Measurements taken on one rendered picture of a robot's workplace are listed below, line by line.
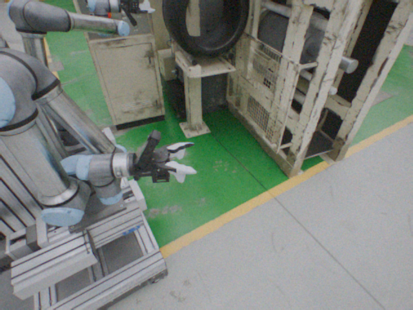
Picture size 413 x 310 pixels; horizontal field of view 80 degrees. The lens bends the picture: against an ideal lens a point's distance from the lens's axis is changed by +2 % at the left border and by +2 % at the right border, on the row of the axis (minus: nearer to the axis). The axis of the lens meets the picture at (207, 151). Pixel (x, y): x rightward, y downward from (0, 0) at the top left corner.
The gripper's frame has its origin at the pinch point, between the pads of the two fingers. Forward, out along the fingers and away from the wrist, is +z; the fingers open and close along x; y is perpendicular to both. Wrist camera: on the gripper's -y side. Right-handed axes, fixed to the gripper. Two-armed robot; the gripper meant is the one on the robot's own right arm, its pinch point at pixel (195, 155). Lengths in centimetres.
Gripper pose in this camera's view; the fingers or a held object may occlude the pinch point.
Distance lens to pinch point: 75.0
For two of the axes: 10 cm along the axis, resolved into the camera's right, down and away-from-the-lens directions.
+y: 0.1, 8.3, 5.6
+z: 10.0, -0.6, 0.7
